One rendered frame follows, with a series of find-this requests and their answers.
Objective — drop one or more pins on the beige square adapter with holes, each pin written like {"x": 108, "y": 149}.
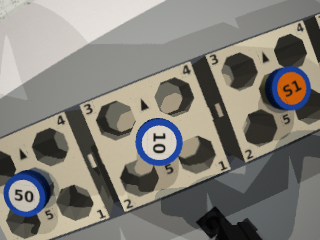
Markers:
{"x": 111, "y": 119}
{"x": 241, "y": 113}
{"x": 67, "y": 210}

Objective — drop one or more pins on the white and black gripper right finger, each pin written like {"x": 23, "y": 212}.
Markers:
{"x": 247, "y": 231}

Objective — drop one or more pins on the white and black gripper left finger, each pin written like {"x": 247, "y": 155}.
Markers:
{"x": 227, "y": 231}

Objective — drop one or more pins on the grey flat mat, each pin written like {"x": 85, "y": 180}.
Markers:
{"x": 279, "y": 193}

